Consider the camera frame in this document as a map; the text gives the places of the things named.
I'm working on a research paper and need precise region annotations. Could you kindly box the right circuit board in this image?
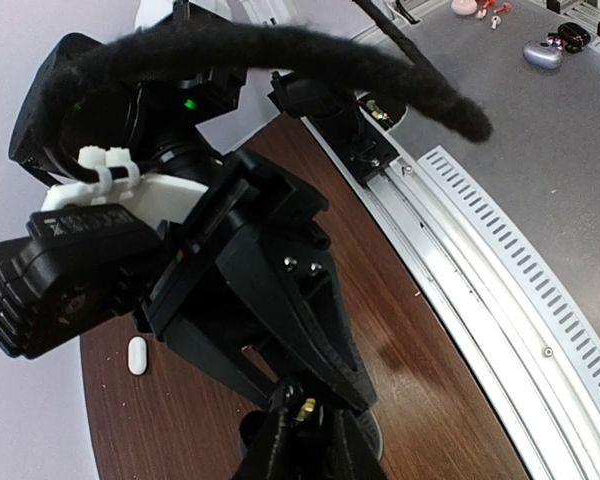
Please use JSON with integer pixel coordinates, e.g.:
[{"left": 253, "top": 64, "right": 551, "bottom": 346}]
[{"left": 359, "top": 97, "right": 409, "bottom": 131}]

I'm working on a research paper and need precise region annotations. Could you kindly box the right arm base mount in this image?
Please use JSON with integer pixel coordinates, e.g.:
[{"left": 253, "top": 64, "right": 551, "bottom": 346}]
[{"left": 269, "top": 71, "right": 398, "bottom": 185}]

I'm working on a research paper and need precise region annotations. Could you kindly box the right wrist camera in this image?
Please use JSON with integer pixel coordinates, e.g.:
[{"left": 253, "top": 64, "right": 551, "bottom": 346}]
[{"left": 0, "top": 144, "right": 206, "bottom": 361}]

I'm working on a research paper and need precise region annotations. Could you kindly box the black round cap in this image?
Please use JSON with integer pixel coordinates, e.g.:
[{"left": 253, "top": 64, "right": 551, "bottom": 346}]
[{"left": 235, "top": 379, "right": 385, "bottom": 466}]

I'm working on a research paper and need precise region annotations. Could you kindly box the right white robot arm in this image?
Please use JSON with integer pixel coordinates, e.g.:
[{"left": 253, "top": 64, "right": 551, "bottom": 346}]
[{"left": 0, "top": 33, "right": 376, "bottom": 413}]

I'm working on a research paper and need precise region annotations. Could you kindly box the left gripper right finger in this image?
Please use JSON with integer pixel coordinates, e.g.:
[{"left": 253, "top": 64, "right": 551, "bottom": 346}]
[{"left": 325, "top": 410, "right": 388, "bottom": 480}]

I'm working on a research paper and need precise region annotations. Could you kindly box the pink earbud case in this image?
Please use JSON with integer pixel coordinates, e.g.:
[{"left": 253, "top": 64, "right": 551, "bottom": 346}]
[{"left": 451, "top": 0, "right": 478, "bottom": 16}]

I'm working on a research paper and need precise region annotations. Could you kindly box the aluminium front rail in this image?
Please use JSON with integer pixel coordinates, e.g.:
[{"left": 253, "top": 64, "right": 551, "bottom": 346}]
[{"left": 327, "top": 130, "right": 600, "bottom": 479}]

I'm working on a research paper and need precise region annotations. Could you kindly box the white earbud charging case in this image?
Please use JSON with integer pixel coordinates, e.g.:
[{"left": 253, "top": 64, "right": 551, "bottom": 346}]
[{"left": 127, "top": 336, "right": 148, "bottom": 376}]

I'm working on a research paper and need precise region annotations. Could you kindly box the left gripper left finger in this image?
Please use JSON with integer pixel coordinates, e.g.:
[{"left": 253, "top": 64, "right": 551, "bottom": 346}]
[{"left": 232, "top": 407, "right": 292, "bottom": 480}]

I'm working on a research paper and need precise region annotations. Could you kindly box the lilac earbud case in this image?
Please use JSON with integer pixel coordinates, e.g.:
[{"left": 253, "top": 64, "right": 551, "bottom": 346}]
[{"left": 522, "top": 41, "right": 563, "bottom": 70}]

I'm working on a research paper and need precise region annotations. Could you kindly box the right black cable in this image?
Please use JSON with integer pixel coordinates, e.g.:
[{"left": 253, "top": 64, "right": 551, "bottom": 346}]
[{"left": 79, "top": 24, "right": 494, "bottom": 144}]

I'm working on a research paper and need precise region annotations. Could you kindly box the black earbud case on desk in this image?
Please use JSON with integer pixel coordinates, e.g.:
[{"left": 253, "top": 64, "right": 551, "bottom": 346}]
[{"left": 557, "top": 22, "right": 592, "bottom": 54}]

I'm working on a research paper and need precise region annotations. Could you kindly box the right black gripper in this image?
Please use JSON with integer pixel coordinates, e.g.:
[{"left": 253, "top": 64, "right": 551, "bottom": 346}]
[{"left": 134, "top": 151, "right": 377, "bottom": 412}]

